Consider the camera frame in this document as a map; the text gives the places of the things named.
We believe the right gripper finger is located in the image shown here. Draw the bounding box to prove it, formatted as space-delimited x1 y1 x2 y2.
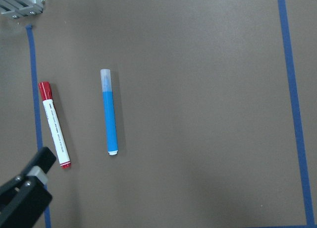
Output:
0 147 56 228

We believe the red white marker pen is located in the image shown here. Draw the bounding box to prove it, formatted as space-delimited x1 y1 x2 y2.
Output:
38 81 71 169

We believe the blue marker pen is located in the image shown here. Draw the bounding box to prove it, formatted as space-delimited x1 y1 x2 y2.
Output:
100 69 118 156

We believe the aluminium frame post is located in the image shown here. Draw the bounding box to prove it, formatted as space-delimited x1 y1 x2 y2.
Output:
0 0 45 19

